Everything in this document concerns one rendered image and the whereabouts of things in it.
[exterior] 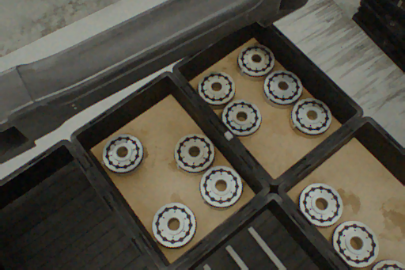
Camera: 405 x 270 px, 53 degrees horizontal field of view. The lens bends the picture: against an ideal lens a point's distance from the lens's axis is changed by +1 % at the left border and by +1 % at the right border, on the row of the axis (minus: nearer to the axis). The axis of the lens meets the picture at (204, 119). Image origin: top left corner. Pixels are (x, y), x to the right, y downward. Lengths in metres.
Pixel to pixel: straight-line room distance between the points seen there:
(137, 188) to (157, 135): 0.15
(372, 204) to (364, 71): 0.48
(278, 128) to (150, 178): 0.36
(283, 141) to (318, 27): 0.50
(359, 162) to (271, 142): 0.22
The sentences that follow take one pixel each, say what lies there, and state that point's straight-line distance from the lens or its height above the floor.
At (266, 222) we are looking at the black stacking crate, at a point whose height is 0.83.
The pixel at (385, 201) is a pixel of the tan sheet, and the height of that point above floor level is 0.83.
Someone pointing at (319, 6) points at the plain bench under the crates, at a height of 0.70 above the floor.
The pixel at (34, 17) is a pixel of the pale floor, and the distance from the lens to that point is 2.51.
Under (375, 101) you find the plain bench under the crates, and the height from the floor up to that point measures 0.70.
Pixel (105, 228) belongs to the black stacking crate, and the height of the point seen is 0.83.
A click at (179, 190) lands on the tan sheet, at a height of 0.83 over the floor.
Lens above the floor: 1.81
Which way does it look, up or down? 66 degrees down
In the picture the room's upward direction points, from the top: 2 degrees counter-clockwise
